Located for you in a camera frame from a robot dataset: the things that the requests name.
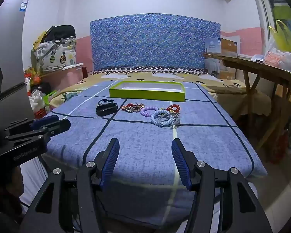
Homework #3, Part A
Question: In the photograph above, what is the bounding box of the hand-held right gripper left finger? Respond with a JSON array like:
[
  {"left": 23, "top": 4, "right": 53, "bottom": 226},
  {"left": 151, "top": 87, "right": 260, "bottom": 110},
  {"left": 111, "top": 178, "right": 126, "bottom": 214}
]
[{"left": 19, "top": 138, "right": 120, "bottom": 233}]

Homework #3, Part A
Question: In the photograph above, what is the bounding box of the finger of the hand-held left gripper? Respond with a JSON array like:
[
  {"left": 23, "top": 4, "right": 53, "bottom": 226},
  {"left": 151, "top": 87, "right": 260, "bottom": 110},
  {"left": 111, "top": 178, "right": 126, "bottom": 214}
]
[
  {"left": 4, "top": 115, "right": 60, "bottom": 133},
  {"left": 8, "top": 118, "right": 71, "bottom": 142}
]

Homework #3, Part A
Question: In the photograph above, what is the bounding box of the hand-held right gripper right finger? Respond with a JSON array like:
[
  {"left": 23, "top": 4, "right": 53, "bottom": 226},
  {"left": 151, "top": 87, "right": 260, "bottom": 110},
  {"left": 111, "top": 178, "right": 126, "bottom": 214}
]
[{"left": 171, "top": 138, "right": 273, "bottom": 233}]

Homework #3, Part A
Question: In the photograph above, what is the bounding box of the silver bangle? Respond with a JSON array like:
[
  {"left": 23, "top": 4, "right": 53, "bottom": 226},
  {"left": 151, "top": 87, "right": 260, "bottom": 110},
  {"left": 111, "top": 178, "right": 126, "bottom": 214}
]
[{"left": 160, "top": 112, "right": 181, "bottom": 129}]

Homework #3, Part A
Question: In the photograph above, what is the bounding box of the light blue coil hair tie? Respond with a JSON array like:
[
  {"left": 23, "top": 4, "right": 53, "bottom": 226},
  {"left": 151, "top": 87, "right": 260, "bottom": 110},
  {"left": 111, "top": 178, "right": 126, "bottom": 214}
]
[{"left": 151, "top": 110, "right": 175, "bottom": 127}]

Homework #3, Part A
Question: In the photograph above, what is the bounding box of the black fitness band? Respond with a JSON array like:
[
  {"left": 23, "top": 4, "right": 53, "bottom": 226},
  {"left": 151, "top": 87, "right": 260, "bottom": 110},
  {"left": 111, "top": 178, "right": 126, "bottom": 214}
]
[{"left": 96, "top": 98, "right": 118, "bottom": 116}]

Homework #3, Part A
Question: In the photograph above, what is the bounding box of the red bead bracelet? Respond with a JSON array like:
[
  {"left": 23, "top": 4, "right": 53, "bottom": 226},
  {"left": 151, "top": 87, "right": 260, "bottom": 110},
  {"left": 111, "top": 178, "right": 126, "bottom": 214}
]
[{"left": 166, "top": 103, "right": 181, "bottom": 113}]

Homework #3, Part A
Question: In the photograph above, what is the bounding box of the red string bracelet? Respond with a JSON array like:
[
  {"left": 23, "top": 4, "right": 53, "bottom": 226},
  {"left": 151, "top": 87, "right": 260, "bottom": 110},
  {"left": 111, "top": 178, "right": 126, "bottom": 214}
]
[{"left": 121, "top": 103, "right": 145, "bottom": 114}]

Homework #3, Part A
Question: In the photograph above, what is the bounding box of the purple coil hair tie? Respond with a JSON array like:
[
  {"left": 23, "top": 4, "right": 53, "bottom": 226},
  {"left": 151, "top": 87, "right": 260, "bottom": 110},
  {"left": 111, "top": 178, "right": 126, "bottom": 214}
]
[{"left": 140, "top": 106, "right": 158, "bottom": 117}]

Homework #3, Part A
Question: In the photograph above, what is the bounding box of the green cardboard tray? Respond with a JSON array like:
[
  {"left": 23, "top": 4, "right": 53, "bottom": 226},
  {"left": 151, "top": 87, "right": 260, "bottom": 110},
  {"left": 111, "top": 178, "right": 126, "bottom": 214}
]
[{"left": 109, "top": 81, "right": 186, "bottom": 102}]

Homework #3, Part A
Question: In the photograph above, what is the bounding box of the person's left forearm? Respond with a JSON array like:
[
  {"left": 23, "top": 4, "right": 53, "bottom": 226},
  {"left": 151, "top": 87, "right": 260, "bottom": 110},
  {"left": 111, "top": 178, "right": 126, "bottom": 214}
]
[{"left": 0, "top": 167, "right": 24, "bottom": 226}]

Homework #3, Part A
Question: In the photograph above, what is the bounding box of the pile of plastic bags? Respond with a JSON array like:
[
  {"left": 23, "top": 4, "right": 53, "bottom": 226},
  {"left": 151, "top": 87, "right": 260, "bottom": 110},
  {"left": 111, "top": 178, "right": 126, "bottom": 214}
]
[{"left": 24, "top": 67, "right": 57, "bottom": 118}]

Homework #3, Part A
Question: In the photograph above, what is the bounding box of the blue checked blanket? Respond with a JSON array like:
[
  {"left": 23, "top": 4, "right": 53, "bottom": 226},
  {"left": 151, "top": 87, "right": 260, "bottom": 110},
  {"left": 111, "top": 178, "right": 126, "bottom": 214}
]
[{"left": 45, "top": 81, "right": 268, "bottom": 227}]

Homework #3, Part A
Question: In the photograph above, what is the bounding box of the pink storage box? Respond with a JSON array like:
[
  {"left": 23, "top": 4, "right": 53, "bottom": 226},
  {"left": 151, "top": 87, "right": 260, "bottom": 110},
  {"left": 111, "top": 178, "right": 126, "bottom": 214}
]
[{"left": 40, "top": 63, "right": 84, "bottom": 93}]

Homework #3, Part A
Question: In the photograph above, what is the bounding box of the pineapple print bag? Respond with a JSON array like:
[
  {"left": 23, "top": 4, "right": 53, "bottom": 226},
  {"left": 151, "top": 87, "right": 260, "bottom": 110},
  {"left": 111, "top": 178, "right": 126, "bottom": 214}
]
[{"left": 35, "top": 39, "right": 77, "bottom": 73}]

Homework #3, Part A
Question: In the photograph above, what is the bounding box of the grey refrigerator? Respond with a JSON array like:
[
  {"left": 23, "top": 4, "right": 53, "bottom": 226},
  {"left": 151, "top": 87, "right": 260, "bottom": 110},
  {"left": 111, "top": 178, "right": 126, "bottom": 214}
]
[{"left": 0, "top": 0, "right": 35, "bottom": 127}]

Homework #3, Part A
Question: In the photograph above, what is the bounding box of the yellow printed bedsheet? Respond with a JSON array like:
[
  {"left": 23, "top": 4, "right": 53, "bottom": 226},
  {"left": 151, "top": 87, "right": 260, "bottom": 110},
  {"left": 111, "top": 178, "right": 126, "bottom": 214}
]
[{"left": 48, "top": 71, "right": 257, "bottom": 110}]

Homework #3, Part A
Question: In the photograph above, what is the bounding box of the black bag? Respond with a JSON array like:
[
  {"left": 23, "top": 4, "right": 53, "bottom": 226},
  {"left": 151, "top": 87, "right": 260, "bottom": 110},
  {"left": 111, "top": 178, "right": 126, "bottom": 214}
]
[{"left": 45, "top": 25, "right": 77, "bottom": 43}]

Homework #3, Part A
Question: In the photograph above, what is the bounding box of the blue floral headboard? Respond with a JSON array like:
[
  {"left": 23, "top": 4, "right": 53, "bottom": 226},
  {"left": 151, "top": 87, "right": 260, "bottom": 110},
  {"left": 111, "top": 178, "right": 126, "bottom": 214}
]
[{"left": 90, "top": 13, "right": 221, "bottom": 72}]

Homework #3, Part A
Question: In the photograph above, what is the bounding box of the quilt print cardboard box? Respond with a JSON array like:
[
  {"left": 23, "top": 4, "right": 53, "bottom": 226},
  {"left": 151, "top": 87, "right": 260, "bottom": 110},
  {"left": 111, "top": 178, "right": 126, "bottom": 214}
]
[{"left": 205, "top": 35, "right": 241, "bottom": 79}]

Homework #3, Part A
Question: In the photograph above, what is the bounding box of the wooden table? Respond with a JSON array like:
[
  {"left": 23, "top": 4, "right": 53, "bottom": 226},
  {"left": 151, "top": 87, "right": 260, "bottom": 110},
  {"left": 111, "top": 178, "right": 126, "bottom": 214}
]
[{"left": 203, "top": 53, "right": 291, "bottom": 152}]

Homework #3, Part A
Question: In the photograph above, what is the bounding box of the white plastic bag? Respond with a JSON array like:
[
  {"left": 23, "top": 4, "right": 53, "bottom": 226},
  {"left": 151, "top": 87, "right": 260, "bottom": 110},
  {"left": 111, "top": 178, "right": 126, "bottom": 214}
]
[{"left": 263, "top": 37, "right": 291, "bottom": 72}]

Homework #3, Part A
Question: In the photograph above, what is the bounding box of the yellow plastic bag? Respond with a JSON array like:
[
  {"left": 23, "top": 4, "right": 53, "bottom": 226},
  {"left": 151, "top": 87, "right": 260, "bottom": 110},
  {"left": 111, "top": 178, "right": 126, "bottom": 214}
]
[{"left": 268, "top": 20, "right": 291, "bottom": 55}]

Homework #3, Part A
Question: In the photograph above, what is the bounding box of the window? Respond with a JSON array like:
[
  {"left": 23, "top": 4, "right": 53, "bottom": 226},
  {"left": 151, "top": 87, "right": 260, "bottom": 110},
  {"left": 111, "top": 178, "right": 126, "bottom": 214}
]
[{"left": 253, "top": 0, "right": 291, "bottom": 61}]

